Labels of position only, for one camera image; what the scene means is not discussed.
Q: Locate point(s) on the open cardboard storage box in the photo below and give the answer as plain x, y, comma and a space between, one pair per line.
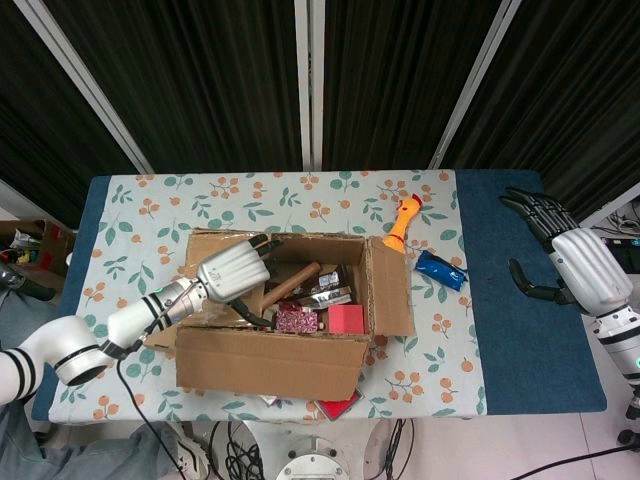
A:
45, 245

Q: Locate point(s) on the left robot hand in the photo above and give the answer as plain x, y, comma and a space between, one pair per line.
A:
235, 272

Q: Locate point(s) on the large brown cardboard box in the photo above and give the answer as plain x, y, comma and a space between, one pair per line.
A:
270, 360

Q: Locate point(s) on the dark brown foil packet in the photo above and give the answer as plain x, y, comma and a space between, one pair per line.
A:
327, 285

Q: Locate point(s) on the black partition screen panel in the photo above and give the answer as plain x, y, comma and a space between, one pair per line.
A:
45, 125
200, 80
400, 75
575, 100

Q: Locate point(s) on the blue table cover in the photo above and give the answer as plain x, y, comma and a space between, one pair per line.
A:
520, 350

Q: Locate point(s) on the white black sneaker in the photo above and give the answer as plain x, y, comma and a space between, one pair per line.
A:
190, 460

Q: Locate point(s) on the plain red small box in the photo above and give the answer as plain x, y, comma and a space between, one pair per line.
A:
346, 319

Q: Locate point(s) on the person's leg in jeans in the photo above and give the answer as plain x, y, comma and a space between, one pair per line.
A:
90, 457

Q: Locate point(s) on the yellow rubber chicken toy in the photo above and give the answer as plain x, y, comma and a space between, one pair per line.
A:
400, 230

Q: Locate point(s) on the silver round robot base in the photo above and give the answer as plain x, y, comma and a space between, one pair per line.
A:
312, 462

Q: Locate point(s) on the floral print tablecloth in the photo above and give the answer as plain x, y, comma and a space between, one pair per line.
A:
150, 210

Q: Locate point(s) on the red flat metal-rimmed case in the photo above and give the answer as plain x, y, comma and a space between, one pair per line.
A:
340, 406

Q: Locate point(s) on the brown cylindrical tube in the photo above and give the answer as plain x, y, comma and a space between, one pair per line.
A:
290, 285

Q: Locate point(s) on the black flat electronic device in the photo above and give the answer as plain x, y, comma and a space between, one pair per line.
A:
625, 252

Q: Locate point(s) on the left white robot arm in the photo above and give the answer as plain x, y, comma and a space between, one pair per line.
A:
70, 345

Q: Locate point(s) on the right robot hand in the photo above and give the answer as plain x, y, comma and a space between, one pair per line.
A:
592, 270

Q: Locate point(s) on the small purple white box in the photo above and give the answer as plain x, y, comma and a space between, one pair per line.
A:
270, 401

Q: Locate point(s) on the blue foil snack packet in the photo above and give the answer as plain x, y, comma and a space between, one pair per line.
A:
440, 270

